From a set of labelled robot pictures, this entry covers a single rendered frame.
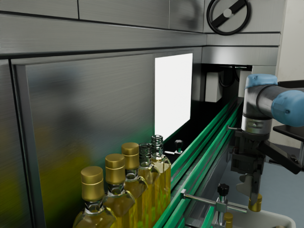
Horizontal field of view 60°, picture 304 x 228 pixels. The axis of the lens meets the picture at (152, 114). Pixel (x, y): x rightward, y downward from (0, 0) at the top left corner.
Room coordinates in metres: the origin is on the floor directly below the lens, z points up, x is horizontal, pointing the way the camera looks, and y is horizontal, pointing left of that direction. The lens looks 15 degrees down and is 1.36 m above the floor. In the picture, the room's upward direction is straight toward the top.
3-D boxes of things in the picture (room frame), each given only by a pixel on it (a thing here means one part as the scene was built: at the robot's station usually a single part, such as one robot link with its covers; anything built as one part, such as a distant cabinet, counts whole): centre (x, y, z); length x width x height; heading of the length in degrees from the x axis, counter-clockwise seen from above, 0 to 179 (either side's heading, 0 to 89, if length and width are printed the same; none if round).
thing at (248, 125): (0.67, -0.28, 1.14); 0.08 x 0.08 x 0.05
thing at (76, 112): (0.83, 0.02, 1.15); 0.90 x 0.03 x 0.34; 154
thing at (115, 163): (0.42, 0.06, 1.14); 0.04 x 0.04 x 0.04
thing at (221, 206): (0.59, -0.16, 0.95); 0.17 x 0.03 x 0.12; 64
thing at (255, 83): (0.67, -0.28, 1.22); 0.09 x 0.08 x 0.11; 10
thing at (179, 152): (0.90, -0.08, 0.94); 0.07 x 0.04 x 0.13; 64
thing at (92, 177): (0.37, 0.09, 1.14); 0.04 x 0.04 x 0.04
